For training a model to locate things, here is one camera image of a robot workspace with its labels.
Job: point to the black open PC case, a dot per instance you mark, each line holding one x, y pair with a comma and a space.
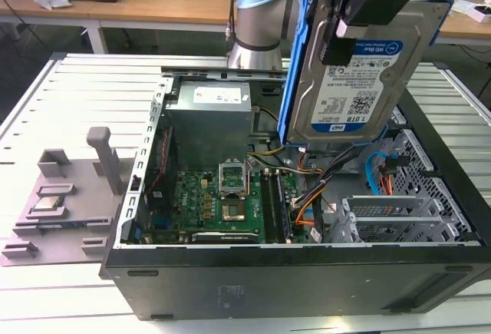
268, 284

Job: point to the black graphics card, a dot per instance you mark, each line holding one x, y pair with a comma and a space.
224, 237

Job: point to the green motherboard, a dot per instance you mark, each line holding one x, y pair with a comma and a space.
195, 203

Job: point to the CPU socket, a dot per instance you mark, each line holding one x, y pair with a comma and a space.
233, 211

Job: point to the silver CPU chip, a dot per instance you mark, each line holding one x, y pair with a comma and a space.
48, 204

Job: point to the wooden desk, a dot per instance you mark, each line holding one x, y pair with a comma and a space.
153, 7

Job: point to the black RAM stick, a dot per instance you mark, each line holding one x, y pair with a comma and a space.
283, 211

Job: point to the RAM stick with blue label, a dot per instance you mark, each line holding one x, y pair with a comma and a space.
61, 225

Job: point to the silver drive cage bracket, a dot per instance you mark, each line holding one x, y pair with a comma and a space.
387, 213

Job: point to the white box black insert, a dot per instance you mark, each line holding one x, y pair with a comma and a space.
479, 11

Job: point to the black case fan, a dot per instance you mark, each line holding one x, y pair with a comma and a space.
161, 172

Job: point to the hard disk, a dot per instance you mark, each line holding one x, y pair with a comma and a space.
345, 100

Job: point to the grey power supply unit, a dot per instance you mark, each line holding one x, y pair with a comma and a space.
209, 119

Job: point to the grey parts rack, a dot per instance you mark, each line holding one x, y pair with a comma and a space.
92, 211

